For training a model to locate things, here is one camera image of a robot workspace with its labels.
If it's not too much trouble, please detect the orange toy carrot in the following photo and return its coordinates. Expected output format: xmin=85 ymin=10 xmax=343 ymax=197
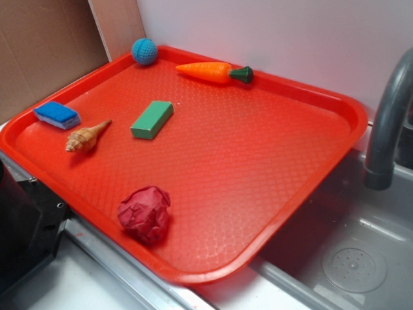
xmin=176 ymin=61 xmax=254 ymax=84

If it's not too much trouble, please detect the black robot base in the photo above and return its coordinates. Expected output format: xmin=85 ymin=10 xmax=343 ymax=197
xmin=1 ymin=163 xmax=69 ymax=297

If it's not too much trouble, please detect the blue sponge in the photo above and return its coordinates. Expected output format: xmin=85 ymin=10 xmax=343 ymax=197
xmin=33 ymin=101 xmax=81 ymax=130

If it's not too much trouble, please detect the red plastic tray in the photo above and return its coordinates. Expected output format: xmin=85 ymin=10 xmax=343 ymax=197
xmin=1 ymin=46 xmax=368 ymax=285

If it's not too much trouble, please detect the green rectangular block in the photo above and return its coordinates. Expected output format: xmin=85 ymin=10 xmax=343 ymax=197
xmin=130 ymin=101 xmax=174 ymax=140

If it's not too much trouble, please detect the crumpled red paper ball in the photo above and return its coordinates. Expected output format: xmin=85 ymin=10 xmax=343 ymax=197
xmin=117 ymin=185 xmax=172 ymax=244

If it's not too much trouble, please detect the blue knitted ball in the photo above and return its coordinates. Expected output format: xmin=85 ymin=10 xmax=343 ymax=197
xmin=131 ymin=38 xmax=158 ymax=66

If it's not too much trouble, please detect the tan spiral seashell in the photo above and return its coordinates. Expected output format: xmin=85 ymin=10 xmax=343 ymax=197
xmin=65 ymin=119 xmax=112 ymax=152

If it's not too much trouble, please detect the grey sink basin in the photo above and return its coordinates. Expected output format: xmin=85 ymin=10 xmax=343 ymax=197
xmin=196 ymin=152 xmax=412 ymax=309

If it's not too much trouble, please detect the grey faucet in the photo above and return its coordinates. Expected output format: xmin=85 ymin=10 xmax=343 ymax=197
xmin=363 ymin=49 xmax=412 ymax=191

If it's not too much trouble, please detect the brown cardboard panel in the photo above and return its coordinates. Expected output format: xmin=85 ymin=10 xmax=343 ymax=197
xmin=1 ymin=1 xmax=108 ymax=123

